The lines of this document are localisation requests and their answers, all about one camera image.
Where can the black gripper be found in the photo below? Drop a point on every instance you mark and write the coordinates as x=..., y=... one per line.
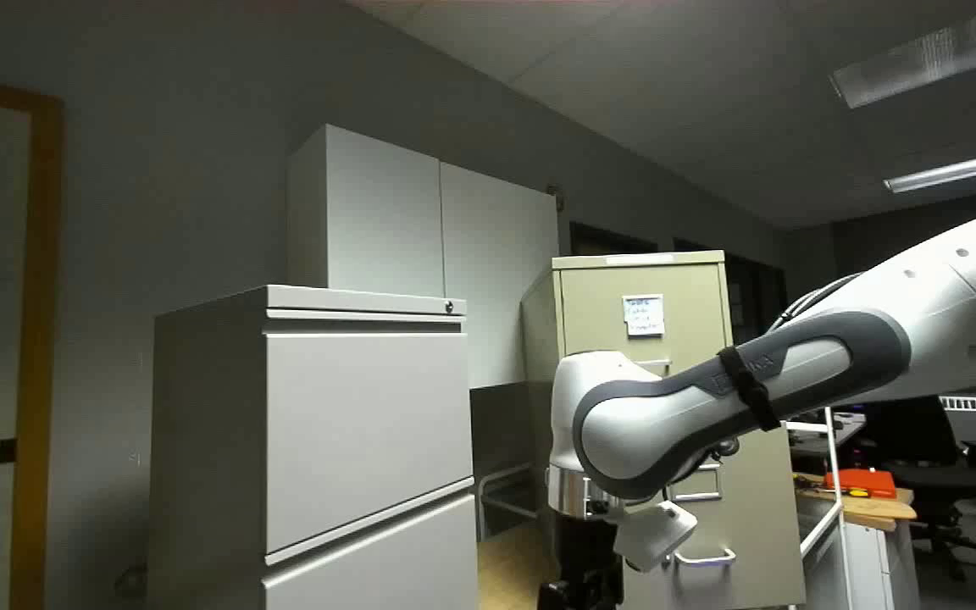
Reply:
x=586, y=559

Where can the beige filing cabinet drawer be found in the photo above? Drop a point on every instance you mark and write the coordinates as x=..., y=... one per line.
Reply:
x=750, y=529

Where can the white grey Franka robot arm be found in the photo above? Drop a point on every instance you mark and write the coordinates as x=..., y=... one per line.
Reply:
x=939, y=315

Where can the white paper label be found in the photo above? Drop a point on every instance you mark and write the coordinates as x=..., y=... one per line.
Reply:
x=645, y=315

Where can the beige metal filing cabinet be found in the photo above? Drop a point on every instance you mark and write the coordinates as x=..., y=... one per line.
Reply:
x=593, y=305

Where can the grey lateral filing cabinet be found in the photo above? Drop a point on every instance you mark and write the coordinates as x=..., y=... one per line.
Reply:
x=354, y=428

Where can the orange tool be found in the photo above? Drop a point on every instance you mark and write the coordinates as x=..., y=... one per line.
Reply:
x=862, y=481

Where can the wooden work table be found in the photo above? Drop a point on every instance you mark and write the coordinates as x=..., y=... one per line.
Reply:
x=879, y=509

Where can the black office chair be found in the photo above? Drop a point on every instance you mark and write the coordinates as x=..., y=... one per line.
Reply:
x=949, y=509

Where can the tall white storage cabinet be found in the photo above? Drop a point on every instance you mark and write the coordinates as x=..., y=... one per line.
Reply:
x=398, y=215

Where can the narrow ceiling light strip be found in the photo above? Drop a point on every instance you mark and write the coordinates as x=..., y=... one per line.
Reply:
x=956, y=170

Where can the wide ceiling light panel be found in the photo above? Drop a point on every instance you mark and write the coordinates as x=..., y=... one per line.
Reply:
x=929, y=56

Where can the white metal tube frame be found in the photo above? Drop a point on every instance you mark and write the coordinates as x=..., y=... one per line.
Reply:
x=832, y=484

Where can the black wall outlet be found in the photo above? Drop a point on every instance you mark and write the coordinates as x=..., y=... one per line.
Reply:
x=5, y=447

